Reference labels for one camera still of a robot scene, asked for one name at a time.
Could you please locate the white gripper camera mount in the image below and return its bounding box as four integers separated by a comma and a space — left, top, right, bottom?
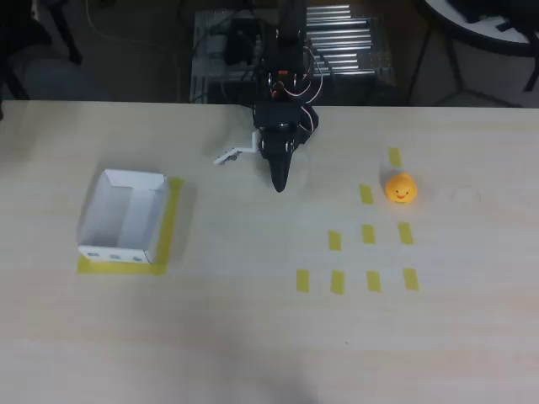
212, 130, 260, 167

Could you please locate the white floor cable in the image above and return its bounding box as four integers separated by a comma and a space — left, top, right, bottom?
85, 0, 183, 102

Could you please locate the metal roller rack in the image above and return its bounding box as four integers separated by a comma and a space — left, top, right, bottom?
191, 3, 398, 104

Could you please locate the black chair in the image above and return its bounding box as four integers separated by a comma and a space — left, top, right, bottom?
0, 0, 84, 100

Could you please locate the yellow rubber duck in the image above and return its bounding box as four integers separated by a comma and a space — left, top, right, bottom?
385, 172, 419, 205

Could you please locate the yellow tape frame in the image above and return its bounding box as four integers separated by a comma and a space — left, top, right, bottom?
77, 176, 185, 278

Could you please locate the white cardboard box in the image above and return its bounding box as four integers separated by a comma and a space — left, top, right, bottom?
77, 168, 170, 265

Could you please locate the round white table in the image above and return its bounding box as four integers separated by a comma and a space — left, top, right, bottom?
414, 0, 539, 56

